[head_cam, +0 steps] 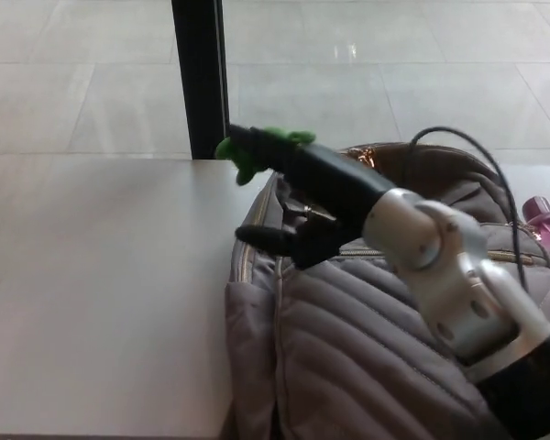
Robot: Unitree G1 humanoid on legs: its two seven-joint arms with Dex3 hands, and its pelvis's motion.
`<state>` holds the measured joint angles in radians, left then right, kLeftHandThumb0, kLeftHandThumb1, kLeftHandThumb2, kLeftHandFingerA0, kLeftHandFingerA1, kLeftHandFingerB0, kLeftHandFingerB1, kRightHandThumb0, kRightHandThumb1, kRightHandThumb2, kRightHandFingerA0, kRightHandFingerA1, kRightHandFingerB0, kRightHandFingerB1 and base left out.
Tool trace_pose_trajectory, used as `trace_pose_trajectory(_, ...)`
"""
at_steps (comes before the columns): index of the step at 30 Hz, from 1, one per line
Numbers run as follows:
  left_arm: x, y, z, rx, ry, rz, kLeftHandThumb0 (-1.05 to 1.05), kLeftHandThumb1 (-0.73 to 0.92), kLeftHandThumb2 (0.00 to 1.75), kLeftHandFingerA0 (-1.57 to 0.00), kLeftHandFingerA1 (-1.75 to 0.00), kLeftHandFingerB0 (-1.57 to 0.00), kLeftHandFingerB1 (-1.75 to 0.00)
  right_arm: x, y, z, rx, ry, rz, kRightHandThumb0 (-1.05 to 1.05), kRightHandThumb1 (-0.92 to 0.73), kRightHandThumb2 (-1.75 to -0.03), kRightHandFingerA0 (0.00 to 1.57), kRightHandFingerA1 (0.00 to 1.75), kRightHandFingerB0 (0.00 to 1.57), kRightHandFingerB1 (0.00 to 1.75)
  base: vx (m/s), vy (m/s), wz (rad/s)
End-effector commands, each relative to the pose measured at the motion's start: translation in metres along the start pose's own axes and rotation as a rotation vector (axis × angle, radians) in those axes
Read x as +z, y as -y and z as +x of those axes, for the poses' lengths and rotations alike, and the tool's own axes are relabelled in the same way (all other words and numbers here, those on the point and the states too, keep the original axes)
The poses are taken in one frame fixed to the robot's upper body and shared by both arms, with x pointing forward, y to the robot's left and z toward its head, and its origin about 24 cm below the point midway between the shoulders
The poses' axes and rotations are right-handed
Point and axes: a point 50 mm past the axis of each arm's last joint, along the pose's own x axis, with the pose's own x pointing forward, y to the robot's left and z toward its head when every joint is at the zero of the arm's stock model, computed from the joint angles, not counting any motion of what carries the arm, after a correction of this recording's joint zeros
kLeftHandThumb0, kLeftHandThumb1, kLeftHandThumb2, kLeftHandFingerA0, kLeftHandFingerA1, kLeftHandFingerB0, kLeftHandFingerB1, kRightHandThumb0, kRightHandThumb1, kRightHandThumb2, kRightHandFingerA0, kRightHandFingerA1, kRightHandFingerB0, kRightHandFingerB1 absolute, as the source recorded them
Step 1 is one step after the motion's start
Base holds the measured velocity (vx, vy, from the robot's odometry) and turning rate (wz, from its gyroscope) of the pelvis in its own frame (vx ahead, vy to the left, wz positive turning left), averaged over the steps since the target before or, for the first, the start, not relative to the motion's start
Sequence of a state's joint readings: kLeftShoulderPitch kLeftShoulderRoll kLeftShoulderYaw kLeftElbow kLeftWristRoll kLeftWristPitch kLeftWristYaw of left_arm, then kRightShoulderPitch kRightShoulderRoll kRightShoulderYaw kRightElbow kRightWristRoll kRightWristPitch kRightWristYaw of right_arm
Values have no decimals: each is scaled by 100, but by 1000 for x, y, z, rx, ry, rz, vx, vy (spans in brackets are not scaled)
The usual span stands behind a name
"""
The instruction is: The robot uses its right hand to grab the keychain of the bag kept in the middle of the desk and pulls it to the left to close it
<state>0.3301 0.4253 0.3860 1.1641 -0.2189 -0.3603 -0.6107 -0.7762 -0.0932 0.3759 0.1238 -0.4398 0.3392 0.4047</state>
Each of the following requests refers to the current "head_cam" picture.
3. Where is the black window frame post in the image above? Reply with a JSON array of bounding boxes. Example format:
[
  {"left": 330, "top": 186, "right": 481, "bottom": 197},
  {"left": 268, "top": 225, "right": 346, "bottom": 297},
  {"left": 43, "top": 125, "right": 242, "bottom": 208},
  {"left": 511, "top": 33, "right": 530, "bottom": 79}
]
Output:
[{"left": 170, "top": 0, "right": 231, "bottom": 161}]

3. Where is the pink transparent bottle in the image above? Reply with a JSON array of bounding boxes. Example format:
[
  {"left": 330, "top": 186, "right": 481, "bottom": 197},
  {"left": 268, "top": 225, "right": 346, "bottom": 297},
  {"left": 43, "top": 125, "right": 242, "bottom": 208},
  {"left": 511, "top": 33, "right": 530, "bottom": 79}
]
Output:
[{"left": 522, "top": 195, "right": 550, "bottom": 267}]

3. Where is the green plush keychain with ring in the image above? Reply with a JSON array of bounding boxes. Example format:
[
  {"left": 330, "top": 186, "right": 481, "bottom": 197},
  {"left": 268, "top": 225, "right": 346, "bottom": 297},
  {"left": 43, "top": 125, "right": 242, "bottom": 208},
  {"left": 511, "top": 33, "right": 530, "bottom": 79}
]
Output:
[{"left": 214, "top": 126, "right": 317, "bottom": 187}]

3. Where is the grey quilted backpack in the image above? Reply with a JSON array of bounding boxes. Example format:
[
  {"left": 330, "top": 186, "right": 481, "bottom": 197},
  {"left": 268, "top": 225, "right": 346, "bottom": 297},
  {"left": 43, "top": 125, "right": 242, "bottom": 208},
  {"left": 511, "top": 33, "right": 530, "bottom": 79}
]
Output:
[{"left": 223, "top": 142, "right": 550, "bottom": 440}]

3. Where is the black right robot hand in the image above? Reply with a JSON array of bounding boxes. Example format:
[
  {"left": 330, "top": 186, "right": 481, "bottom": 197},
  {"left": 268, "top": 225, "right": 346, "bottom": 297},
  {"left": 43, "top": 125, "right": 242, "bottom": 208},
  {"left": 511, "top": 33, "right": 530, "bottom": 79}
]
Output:
[{"left": 227, "top": 122, "right": 399, "bottom": 270}]

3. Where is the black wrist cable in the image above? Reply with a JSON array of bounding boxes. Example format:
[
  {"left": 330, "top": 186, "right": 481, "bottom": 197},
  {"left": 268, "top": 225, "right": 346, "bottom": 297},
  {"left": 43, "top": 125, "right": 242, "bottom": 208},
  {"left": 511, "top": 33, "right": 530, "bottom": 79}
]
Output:
[{"left": 408, "top": 126, "right": 531, "bottom": 294}]

